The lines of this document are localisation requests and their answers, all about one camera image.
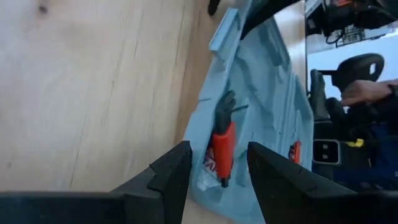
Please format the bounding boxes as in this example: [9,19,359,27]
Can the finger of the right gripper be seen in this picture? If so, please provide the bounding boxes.
[239,0,302,40]
[207,0,221,17]

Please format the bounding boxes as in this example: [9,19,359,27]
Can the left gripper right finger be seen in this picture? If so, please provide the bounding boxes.
[247,141,356,224]

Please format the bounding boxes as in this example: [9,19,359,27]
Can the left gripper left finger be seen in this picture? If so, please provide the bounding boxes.
[111,140,193,224]

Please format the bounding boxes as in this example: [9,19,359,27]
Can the red hex key set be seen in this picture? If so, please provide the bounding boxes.
[212,89,249,189]

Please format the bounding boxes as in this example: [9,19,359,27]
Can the grey plastic tool case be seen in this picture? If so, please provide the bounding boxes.
[182,0,315,224]

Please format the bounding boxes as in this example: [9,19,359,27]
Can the small red bit holder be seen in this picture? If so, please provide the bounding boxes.
[288,140,302,165]

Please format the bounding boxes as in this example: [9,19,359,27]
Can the clear printed plastic bag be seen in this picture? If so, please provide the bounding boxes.
[197,146,218,192]

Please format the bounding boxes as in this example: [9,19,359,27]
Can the silver-rimmed black box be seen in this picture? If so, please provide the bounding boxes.
[312,139,341,166]

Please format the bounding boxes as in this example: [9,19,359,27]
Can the small yellow object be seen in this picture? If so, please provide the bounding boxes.
[345,138,365,148]

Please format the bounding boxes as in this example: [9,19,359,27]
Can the cluttered workbench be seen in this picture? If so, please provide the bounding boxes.
[305,0,398,54]

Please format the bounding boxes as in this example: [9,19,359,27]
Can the black office chair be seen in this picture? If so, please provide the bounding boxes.
[309,52,386,147]

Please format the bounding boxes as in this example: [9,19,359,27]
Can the person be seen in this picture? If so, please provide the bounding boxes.
[340,79,398,190]

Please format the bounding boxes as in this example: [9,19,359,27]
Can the person's hand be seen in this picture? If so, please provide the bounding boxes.
[340,79,394,107]

